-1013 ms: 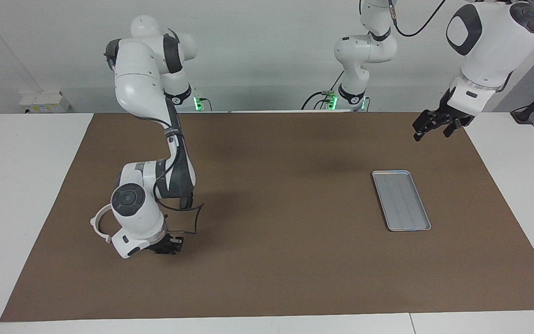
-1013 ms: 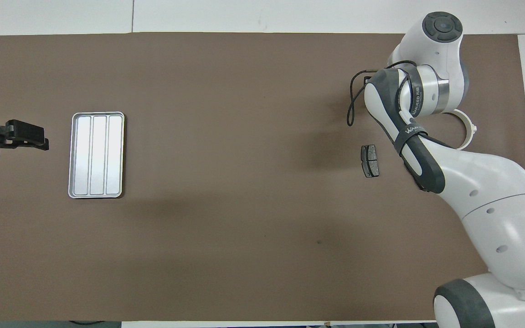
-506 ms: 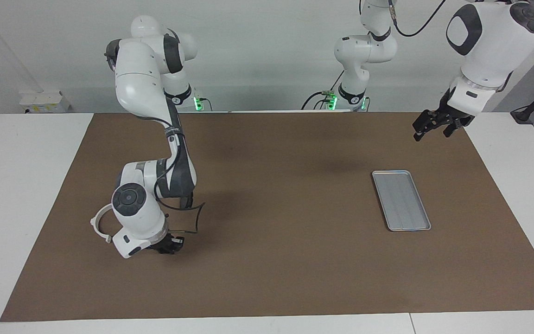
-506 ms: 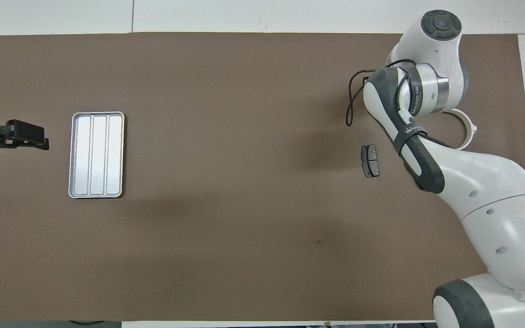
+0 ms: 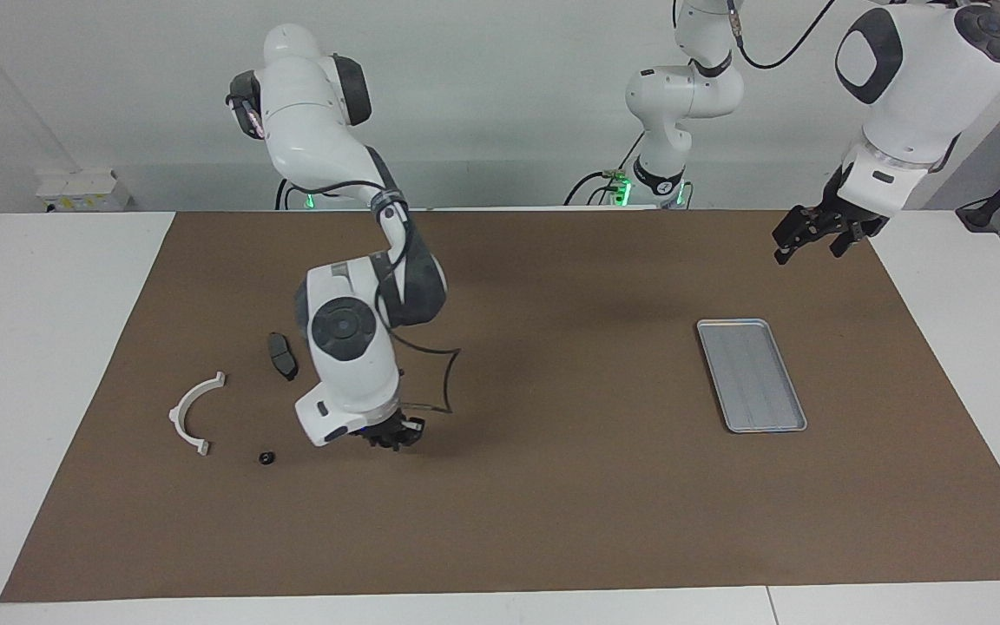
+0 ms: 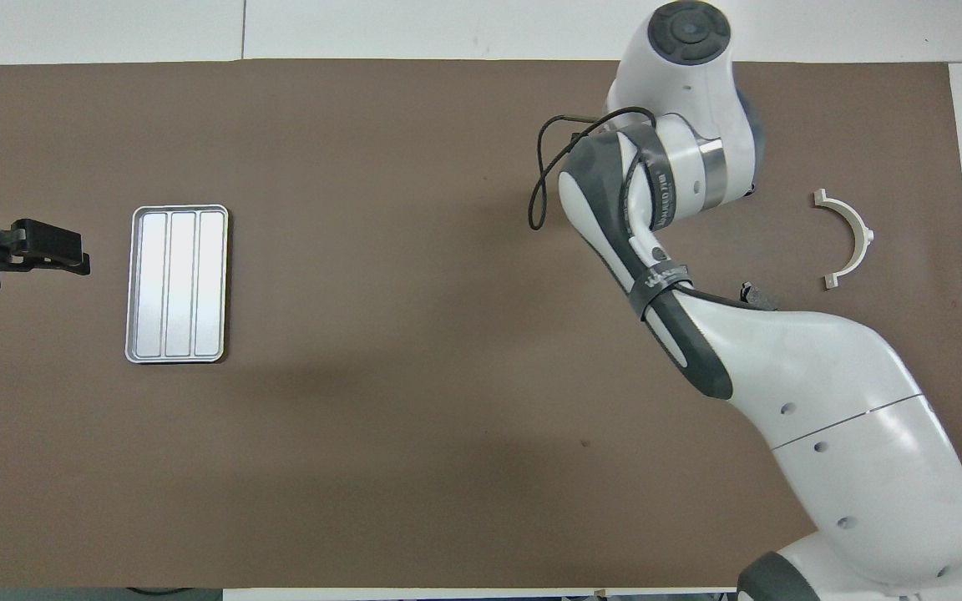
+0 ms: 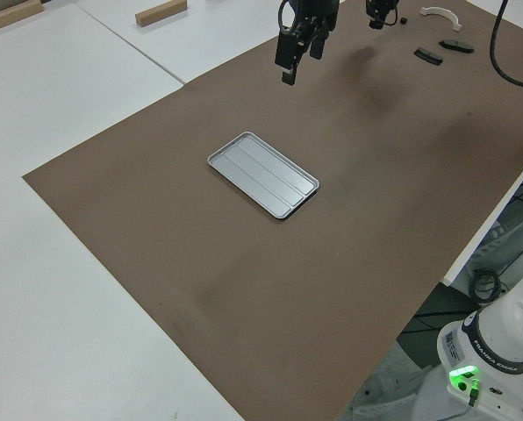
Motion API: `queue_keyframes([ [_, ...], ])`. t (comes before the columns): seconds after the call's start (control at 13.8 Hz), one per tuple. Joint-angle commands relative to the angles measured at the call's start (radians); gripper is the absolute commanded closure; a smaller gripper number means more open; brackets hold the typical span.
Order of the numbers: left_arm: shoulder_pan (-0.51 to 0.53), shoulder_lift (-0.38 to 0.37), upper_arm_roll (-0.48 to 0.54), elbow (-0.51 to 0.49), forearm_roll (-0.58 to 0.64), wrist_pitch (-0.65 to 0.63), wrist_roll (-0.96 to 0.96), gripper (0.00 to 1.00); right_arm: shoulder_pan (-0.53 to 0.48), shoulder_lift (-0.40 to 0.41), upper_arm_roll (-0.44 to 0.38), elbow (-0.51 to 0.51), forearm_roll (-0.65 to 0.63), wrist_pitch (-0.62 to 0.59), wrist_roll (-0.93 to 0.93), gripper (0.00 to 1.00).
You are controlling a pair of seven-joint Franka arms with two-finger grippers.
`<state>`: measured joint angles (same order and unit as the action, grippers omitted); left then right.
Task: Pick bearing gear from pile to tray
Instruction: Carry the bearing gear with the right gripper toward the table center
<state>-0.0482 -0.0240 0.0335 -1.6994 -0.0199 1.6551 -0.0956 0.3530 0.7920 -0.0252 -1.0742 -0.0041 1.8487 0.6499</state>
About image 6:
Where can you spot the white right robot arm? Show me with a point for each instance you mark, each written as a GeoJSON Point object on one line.
{"type": "Point", "coordinates": [823, 376]}

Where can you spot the silver metal tray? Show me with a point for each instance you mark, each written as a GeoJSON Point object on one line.
{"type": "Point", "coordinates": [180, 284]}

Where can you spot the brown table mat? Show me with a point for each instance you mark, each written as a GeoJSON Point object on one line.
{"type": "Point", "coordinates": [448, 467]}

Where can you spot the curved dark grey brake pad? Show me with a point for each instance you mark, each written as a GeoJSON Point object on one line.
{"type": "Point", "coordinates": [750, 292]}

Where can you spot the white curved plastic bracket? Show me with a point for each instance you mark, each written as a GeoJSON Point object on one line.
{"type": "Point", "coordinates": [861, 229]}

